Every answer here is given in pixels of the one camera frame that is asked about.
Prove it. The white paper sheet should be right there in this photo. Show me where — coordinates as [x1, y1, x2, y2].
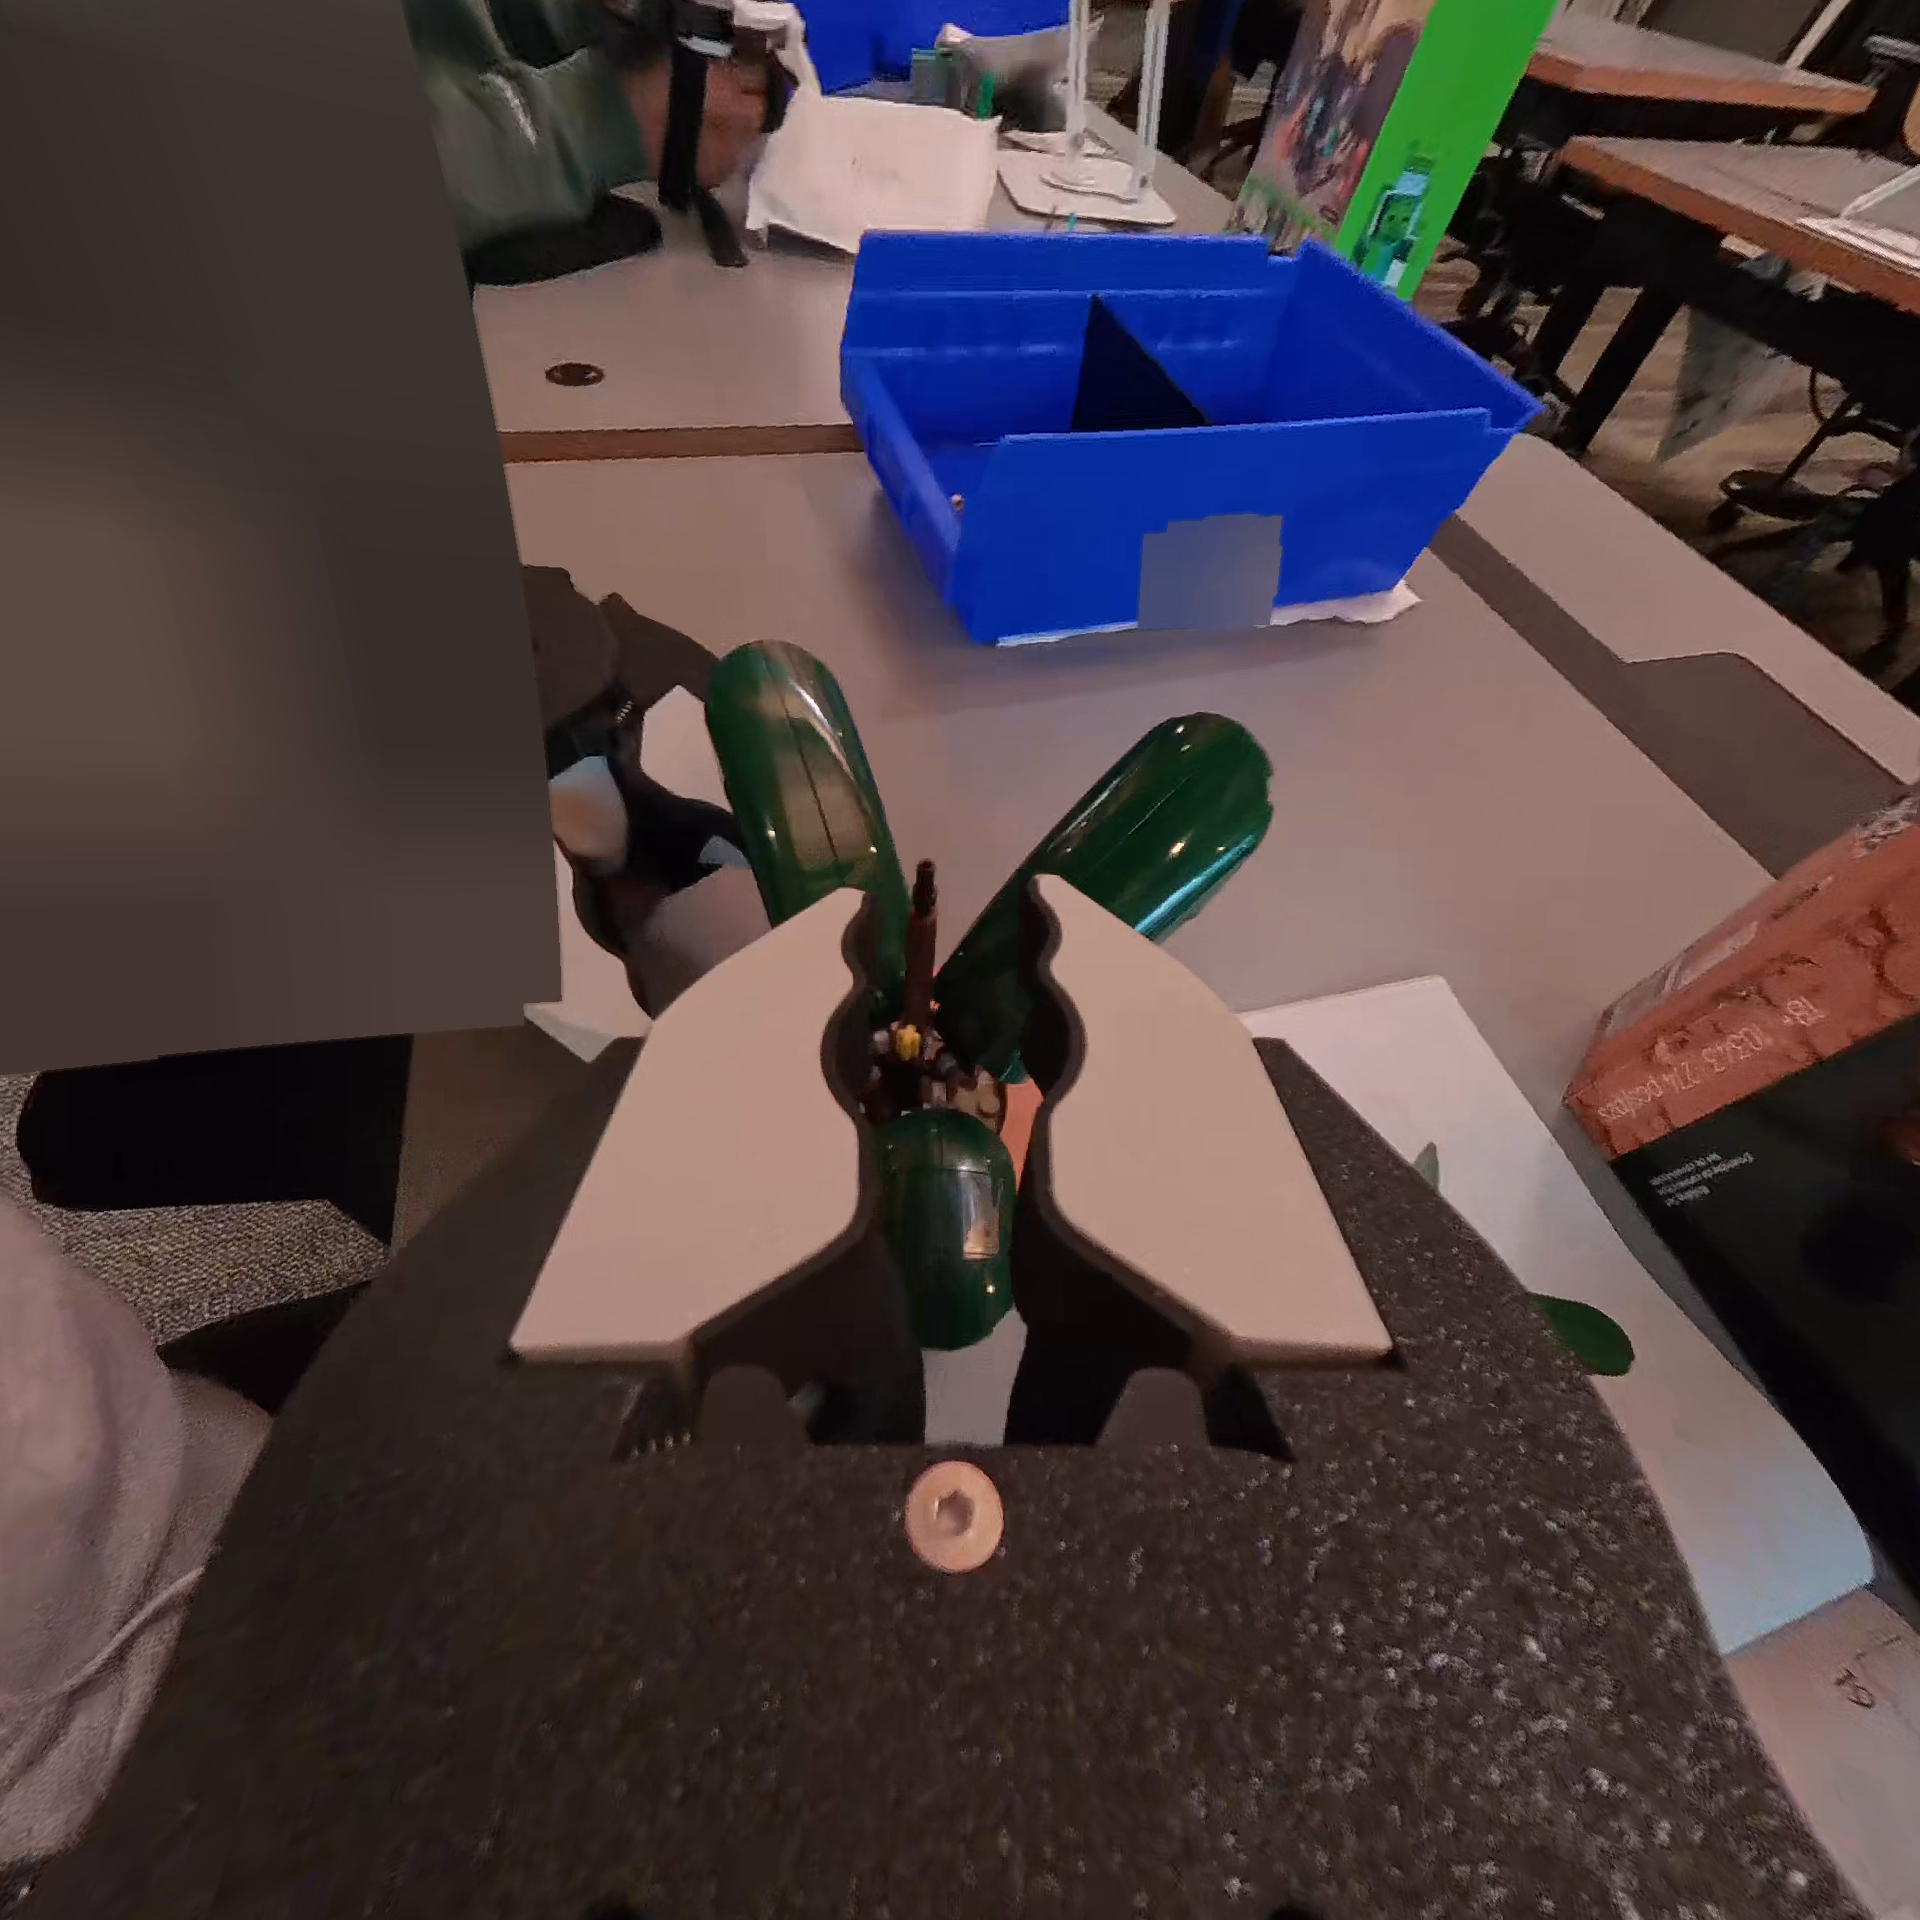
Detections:
[743, 92, 1002, 257]

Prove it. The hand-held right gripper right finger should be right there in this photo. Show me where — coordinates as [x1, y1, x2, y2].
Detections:
[1002, 870, 1402, 1458]

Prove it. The large blue plastic bin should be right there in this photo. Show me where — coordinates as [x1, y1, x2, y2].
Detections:
[835, 228, 1545, 650]

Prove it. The person's grey hoodie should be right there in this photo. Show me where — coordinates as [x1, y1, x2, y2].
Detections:
[0, 1197, 272, 1860]

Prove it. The green toy set box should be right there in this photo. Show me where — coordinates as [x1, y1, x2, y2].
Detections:
[1238, 0, 1561, 294]

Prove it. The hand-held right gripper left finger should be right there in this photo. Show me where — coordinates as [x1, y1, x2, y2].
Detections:
[506, 884, 932, 1458]

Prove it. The wooden background table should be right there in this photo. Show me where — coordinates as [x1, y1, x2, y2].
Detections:
[1514, 0, 1920, 301]

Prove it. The clear acrylic stand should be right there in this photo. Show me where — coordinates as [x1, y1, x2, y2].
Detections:
[997, 0, 1179, 228]

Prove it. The small blue plastic bin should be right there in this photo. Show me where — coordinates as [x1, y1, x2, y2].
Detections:
[795, 0, 1083, 96]

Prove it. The toy brick potted plant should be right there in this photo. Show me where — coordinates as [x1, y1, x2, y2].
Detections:
[704, 641, 1277, 1352]

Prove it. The dark toy plant set box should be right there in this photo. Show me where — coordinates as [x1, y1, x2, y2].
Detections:
[1563, 788, 1920, 1519]

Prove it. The white instruction booklet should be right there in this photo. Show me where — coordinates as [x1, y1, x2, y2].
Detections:
[1238, 976, 1881, 1659]

